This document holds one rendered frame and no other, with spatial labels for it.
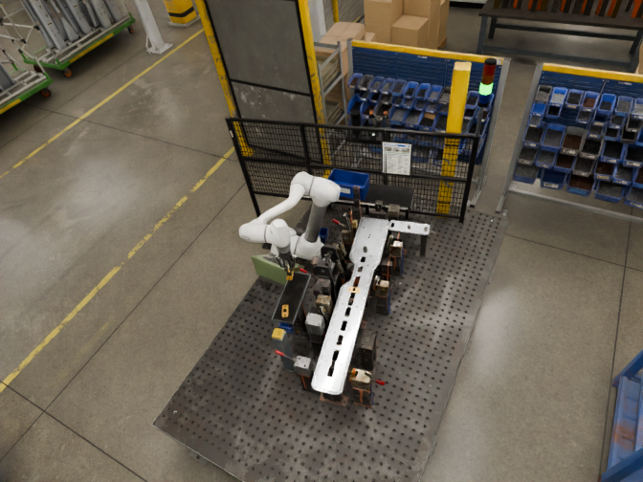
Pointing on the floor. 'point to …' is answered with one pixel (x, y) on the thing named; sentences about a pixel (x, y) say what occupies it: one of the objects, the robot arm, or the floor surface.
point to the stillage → (627, 427)
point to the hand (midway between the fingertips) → (289, 271)
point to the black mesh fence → (355, 162)
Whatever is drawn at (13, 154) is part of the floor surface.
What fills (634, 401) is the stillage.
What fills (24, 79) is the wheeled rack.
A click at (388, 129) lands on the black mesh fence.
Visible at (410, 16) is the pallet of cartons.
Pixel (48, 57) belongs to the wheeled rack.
